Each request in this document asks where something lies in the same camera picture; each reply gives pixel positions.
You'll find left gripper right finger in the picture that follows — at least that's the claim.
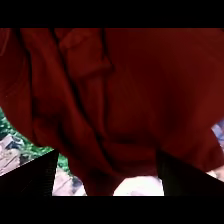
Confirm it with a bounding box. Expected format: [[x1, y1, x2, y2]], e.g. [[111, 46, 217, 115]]
[[156, 150, 224, 197]]

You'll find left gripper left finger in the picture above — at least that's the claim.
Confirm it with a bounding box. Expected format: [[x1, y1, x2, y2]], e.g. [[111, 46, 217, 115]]
[[0, 149, 60, 197]]

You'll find dark red garment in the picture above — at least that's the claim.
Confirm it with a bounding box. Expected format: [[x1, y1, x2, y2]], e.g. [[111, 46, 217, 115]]
[[0, 27, 224, 197]]

